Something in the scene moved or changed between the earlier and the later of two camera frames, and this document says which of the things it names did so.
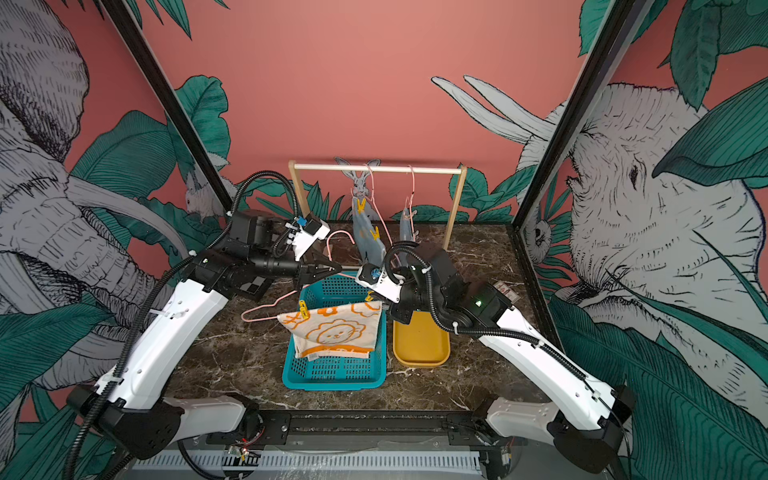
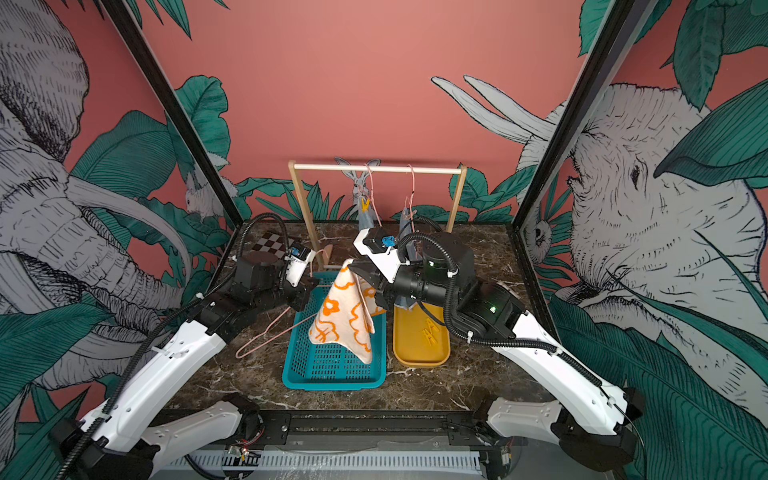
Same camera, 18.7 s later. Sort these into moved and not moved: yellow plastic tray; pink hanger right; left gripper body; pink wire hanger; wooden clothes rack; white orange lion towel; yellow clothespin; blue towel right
Moved: left gripper body; yellow clothespin; pink wire hanger; white orange lion towel
Not moved: yellow plastic tray; blue towel right; pink hanger right; wooden clothes rack
